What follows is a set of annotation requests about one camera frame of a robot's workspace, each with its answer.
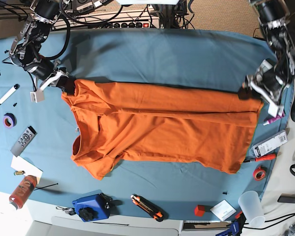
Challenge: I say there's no red drink can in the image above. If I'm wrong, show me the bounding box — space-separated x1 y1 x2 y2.
9 175 37 210

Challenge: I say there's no clear packaged bit set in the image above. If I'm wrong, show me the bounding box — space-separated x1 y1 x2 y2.
250 130 288 158

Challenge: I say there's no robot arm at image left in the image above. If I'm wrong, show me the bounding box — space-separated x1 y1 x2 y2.
2 0 75 103

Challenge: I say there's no white paper card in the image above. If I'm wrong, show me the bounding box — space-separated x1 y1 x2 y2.
11 156 43 184

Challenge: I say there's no purple tape roll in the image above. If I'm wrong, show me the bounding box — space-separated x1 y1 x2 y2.
3 113 17 129

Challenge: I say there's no grey remote control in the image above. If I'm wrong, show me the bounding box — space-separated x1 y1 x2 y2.
10 126 37 157

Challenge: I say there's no black power strip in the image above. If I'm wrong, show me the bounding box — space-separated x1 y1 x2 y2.
52 21 156 31

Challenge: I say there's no orange t-shirt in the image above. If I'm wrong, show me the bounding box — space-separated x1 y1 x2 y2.
62 79 263 180

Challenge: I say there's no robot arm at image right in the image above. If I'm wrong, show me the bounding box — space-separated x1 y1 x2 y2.
238 0 295 117

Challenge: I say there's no blue black bar clamp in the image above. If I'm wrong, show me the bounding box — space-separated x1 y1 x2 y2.
216 211 246 236

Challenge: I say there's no blue box with black knob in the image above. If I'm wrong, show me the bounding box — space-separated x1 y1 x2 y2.
72 193 113 222

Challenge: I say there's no red handled screwdriver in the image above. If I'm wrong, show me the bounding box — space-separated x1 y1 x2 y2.
244 153 276 163

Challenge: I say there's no black and white marker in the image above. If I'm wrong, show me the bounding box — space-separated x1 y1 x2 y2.
0 84 20 105

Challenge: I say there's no black power adapter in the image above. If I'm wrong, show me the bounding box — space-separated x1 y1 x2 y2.
277 194 295 204

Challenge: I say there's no leaf pattern booklet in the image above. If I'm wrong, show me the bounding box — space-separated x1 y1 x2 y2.
259 59 274 74

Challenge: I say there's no red tape roll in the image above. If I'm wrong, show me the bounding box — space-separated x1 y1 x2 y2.
253 166 266 181

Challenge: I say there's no small AA battery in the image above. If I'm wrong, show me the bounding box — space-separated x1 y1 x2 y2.
14 171 25 176

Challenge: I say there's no purple glue tube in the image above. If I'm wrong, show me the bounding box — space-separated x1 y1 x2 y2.
263 114 285 126

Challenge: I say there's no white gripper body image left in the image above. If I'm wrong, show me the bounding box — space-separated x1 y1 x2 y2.
30 69 69 103

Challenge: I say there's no orange black utility knife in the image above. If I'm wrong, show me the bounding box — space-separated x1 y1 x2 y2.
130 194 164 222

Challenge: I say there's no blue-grey table cloth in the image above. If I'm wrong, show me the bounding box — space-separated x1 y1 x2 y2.
0 29 295 221

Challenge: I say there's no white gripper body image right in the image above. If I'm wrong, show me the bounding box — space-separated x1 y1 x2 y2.
242 75 284 117

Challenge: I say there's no white square card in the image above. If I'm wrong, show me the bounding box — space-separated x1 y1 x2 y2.
210 200 236 221

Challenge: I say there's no black zip tie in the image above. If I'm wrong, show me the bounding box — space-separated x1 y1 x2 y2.
34 183 59 191

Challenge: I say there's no small red cube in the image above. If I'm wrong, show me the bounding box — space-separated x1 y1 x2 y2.
194 205 206 217

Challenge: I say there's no translucent plastic cup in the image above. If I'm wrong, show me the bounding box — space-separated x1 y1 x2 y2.
238 191 266 228

